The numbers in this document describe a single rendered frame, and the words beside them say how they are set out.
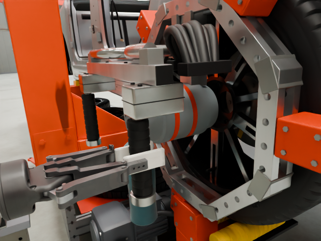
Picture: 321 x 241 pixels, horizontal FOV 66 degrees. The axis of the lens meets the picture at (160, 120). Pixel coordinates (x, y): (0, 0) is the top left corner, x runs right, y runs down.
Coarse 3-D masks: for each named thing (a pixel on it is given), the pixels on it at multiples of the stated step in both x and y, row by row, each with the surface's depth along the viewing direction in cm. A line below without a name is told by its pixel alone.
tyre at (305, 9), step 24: (288, 0) 44; (312, 0) 44; (288, 24) 45; (312, 24) 42; (288, 48) 46; (312, 48) 42; (312, 72) 43; (312, 96) 43; (288, 192) 51; (312, 192) 47; (240, 216) 65; (264, 216) 58; (288, 216) 53
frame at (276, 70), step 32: (192, 0) 55; (160, 32) 70; (256, 32) 43; (256, 64) 42; (288, 64) 41; (288, 96) 43; (256, 128) 45; (256, 160) 46; (192, 192) 69; (256, 192) 47
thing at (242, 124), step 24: (216, 24) 64; (240, 72) 60; (216, 96) 75; (240, 96) 61; (216, 120) 76; (240, 120) 62; (192, 144) 83; (216, 144) 72; (192, 168) 82; (216, 168) 74; (240, 168) 65
